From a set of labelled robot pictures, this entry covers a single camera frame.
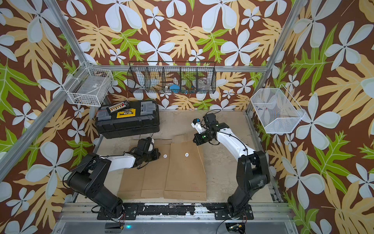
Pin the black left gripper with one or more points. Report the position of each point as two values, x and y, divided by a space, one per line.
157 155

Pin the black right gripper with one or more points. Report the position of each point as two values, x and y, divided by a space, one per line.
198 140

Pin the kraft file bag with string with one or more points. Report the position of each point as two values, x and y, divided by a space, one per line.
131 184

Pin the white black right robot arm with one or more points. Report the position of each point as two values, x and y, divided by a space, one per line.
252 167

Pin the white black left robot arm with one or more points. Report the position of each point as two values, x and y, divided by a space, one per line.
89 176

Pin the black plastic toolbox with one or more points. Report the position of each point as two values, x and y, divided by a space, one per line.
142 117

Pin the screwdriver bit set case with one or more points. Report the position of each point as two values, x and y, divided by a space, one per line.
117 107

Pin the blue object in basket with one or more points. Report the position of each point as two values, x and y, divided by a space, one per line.
175 88

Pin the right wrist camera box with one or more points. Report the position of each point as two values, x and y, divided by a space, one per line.
196 124

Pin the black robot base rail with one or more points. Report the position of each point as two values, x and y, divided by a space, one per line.
132 211

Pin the white wire basket right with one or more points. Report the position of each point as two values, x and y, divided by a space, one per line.
277 110

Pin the white wire basket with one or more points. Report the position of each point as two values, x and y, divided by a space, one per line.
89 85
277 110

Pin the black wire basket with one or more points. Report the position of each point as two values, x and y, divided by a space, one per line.
192 77

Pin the white wire basket left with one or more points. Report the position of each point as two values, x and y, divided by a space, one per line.
89 85

